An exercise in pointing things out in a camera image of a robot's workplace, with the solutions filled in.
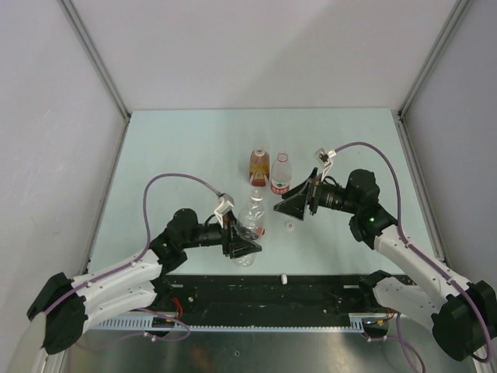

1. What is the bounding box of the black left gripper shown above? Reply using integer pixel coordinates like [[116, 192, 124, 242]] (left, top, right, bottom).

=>
[[181, 210, 261, 259]]

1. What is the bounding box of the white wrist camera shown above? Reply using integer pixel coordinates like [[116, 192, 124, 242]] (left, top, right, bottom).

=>
[[214, 193, 235, 228], [315, 148, 336, 182]]

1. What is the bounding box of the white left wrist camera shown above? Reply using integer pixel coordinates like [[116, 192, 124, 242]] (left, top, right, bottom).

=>
[[214, 193, 235, 228]]

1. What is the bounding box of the aluminium corner frame post left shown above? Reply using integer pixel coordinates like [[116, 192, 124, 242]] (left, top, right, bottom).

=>
[[57, 0, 131, 120]]

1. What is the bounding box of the aluminium corner frame post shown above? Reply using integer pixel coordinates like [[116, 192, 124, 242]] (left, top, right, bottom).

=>
[[398, 0, 473, 117], [57, 0, 131, 120]]

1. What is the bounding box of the aluminium corner frame post right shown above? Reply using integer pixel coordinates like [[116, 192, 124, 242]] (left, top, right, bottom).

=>
[[398, 0, 473, 117]]

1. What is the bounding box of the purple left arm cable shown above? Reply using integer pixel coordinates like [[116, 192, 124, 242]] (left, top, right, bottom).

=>
[[42, 173, 224, 315]]

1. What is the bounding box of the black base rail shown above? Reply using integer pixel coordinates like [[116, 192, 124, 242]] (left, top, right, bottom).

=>
[[150, 275, 387, 328]]

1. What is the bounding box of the clear plastic bottle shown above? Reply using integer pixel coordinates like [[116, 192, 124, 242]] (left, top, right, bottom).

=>
[[231, 189, 268, 268]]

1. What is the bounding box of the amber tea bottle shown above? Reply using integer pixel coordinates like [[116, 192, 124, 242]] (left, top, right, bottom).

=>
[[248, 148, 270, 187]]

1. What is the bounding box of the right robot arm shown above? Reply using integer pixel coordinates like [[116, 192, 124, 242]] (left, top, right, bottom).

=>
[[273, 169, 496, 361]]

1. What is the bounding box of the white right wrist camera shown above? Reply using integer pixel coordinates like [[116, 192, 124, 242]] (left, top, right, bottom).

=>
[[315, 148, 336, 182]]

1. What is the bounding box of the red cap water bottle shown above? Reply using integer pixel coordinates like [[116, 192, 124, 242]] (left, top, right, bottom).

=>
[[270, 152, 292, 195]]

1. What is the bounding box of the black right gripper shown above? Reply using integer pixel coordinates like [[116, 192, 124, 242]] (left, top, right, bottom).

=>
[[274, 167, 360, 221]]

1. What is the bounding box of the white slotted cable duct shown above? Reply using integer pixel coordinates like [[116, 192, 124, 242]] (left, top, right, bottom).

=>
[[92, 315, 389, 333]]

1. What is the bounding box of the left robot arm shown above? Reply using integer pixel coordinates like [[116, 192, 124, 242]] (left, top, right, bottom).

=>
[[26, 208, 262, 354]]

